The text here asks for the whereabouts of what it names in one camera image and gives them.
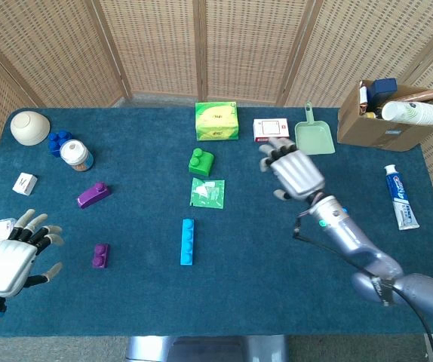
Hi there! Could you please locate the beige bowl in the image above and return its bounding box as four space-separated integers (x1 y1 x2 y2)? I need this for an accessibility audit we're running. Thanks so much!
10 110 51 146

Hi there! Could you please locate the pale green dustpan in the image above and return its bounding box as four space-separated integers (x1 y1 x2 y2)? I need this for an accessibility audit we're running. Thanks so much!
294 101 336 156

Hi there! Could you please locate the shiny foil snack packet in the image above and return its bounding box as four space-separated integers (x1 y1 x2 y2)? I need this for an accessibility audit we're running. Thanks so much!
358 80 370 114

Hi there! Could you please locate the green sachet packet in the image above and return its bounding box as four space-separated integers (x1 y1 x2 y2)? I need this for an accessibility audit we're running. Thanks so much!
189 177 226 210

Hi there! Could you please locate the green two-stud brick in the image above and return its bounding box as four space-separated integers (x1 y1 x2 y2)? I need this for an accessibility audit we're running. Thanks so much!
188 147 217 177

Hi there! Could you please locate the light blue long brick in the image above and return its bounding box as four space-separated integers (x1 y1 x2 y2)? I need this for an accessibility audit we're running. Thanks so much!
180 218 196 266

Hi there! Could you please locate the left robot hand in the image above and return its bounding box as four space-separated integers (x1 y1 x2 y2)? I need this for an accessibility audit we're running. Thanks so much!
0 209 65 299

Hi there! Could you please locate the woven folding screen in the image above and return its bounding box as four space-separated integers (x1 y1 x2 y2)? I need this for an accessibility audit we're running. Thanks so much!
0 0 433 231

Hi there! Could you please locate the dark blue four-stud brick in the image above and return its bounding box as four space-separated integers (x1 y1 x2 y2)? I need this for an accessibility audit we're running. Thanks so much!
47 130 73 158

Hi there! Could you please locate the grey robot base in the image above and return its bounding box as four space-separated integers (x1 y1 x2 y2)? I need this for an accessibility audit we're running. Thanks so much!
125 334 289 362

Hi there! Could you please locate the dark blue small box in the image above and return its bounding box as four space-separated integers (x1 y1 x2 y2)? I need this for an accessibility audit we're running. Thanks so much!
367 78 398 106

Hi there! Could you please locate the blue table cloth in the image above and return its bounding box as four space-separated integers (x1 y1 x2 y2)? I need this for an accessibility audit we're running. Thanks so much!
0 107 433 338

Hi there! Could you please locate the stack of paper cups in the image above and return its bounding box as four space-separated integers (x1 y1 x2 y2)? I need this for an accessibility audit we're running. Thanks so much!
381 100 433 126

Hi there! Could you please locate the copper brown tube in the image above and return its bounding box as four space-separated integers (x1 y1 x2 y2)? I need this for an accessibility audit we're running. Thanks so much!
393 88 433 103

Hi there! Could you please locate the cardboard box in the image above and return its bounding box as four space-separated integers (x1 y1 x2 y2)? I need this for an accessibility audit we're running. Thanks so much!
336 79 433 152

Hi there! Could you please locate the red and white box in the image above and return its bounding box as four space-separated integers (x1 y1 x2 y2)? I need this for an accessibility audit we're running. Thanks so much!
253 118 290 143

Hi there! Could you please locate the small white cube box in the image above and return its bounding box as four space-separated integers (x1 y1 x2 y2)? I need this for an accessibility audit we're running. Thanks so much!
11 172 38 196

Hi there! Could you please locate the green tissue pack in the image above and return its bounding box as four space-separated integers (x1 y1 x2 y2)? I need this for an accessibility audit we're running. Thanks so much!
195 101 240 142

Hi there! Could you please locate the blue white toothpaste tube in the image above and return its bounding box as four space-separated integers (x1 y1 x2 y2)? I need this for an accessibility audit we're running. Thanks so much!
384 164 420 231

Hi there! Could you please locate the clear jar with white lid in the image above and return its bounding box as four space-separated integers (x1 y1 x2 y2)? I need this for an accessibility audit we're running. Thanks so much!
60 139 94 173

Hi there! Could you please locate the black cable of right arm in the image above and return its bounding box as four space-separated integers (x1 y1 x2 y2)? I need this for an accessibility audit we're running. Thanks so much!
291 213 433 362

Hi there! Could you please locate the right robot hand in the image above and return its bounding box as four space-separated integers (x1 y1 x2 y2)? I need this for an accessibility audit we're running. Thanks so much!
258 137 326 201

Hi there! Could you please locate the purple sloped one-stud brick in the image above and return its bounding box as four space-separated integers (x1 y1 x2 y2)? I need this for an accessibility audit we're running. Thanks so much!
76 181 112 210

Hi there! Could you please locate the small purple two-stud brick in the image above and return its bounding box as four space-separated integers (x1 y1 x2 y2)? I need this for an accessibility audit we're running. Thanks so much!
92 243 110 269

